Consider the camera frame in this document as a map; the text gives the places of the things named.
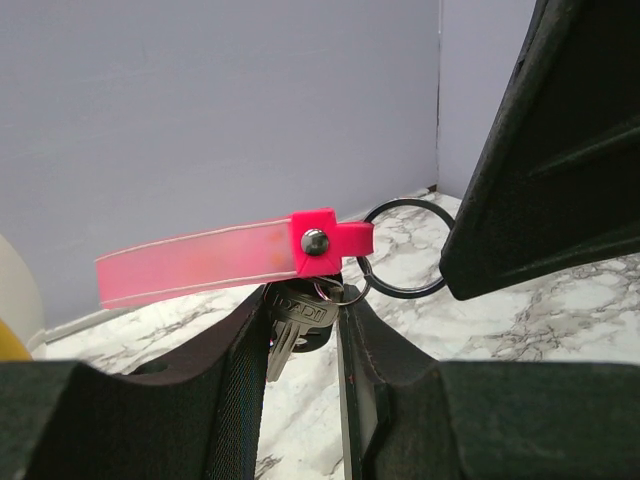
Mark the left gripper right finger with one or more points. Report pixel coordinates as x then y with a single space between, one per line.
406 415

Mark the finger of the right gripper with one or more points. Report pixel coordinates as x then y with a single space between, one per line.
557 181

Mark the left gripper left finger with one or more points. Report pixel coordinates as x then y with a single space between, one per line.
192 413

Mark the pink keyring tag with ring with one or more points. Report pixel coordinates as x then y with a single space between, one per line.
302 245

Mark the round pastel drawer cabinet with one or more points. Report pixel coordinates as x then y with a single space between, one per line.
22 314

